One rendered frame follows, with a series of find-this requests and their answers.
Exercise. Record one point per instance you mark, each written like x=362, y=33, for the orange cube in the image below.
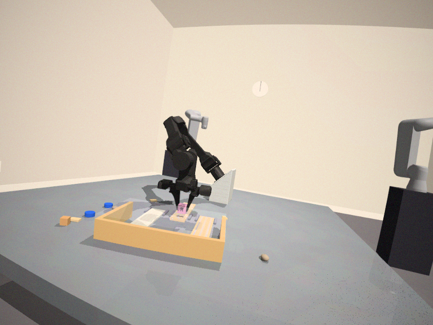
x=64, y=220

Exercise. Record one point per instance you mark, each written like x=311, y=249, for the wooden rectangular tray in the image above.
x=165, y=228

